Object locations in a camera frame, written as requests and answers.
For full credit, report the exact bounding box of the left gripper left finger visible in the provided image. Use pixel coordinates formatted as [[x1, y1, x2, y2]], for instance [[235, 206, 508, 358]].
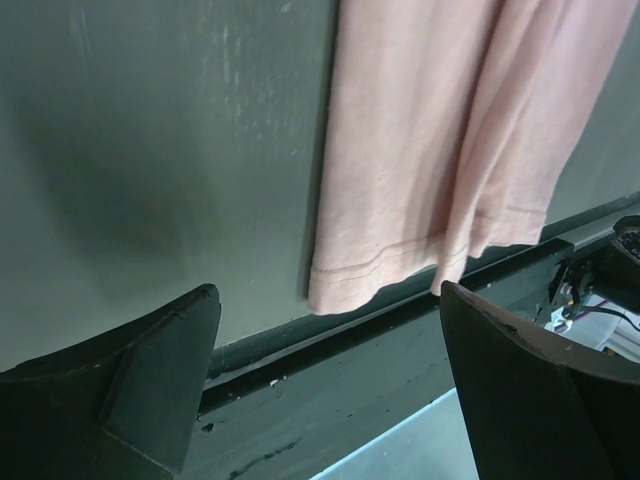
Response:
[[1, 284, 221, 479]]

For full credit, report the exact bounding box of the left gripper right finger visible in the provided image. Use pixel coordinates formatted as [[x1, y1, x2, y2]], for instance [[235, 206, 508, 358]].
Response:
[[440, 282, 639, 479]]

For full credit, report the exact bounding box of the pink printed t shirt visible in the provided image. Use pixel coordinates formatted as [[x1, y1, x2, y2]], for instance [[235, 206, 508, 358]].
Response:
[[308, 1, 638, 315]]

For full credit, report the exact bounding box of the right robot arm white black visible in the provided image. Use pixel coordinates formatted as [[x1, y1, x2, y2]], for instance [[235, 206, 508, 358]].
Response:
[[595, 214, 639, 291]]

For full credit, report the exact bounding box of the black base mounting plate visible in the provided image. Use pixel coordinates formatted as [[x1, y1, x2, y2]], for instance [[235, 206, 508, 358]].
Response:
[[184, 237, 640, 480]]

